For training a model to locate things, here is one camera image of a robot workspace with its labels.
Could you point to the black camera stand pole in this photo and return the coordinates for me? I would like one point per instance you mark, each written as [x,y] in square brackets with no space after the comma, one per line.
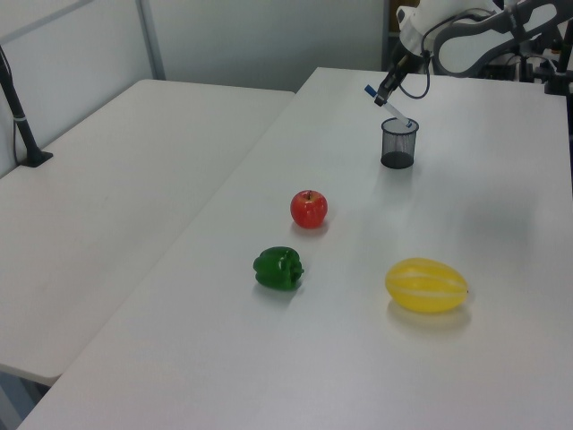
[20,121]

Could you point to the grey partition frame post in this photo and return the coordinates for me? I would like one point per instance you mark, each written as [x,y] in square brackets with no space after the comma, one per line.
[150,40]

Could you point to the green toy bell pepper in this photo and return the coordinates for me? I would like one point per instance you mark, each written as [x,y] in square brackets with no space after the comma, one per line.
[275,269]

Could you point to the yellow striped toy melon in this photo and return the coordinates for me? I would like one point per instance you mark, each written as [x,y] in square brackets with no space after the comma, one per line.
[425,286]

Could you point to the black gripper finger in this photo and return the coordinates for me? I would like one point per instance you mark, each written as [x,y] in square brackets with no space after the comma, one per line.
[380,97]
[390,92]

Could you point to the white marker with blue cap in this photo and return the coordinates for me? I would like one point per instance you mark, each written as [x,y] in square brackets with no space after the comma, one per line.
[397,113]

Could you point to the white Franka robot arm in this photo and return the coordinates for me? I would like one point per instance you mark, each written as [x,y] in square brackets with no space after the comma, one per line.
[461,49]

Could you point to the black mesh pen cup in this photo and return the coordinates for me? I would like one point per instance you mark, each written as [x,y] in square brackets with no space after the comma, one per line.
[399,150]

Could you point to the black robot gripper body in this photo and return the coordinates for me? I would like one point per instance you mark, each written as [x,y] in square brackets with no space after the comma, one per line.
[397,71]

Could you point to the black electronics box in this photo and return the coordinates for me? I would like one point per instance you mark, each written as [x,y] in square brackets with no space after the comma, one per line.
[501,71]

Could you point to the brown wooden cabinet panel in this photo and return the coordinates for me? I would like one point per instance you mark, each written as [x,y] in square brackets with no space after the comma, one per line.
[393,18]

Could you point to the red toy apple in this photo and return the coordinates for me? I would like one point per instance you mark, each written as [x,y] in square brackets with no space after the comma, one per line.
[309,209]

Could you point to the black clamp stand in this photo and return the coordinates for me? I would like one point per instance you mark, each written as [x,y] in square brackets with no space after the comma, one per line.
[558,83]

